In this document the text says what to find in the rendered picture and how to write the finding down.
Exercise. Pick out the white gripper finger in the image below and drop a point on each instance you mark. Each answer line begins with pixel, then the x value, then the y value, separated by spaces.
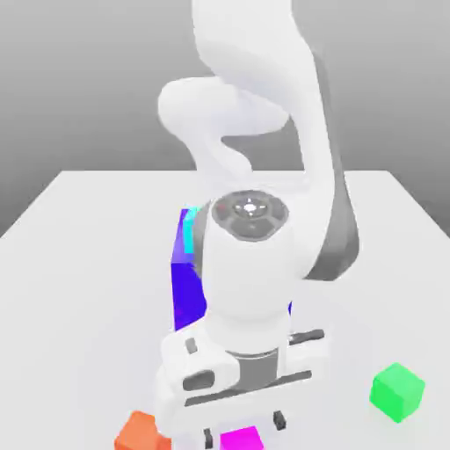
pixel 208 438
pixel 279 420

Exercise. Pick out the large blue box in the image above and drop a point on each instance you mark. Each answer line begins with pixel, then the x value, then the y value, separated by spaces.
pixel 188 295

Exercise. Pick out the small magenta cube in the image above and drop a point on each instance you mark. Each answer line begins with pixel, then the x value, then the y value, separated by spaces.
pixel 242 440

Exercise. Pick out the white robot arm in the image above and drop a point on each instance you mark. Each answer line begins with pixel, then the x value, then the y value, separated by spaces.
pixel 246 274

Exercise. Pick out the small green cube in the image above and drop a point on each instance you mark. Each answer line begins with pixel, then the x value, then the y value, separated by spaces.
pixel 397 392

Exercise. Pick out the small orange cube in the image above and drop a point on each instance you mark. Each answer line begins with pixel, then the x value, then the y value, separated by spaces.
pixel 139 434

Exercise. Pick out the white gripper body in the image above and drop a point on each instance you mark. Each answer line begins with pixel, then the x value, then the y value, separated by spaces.
pixel 246 404

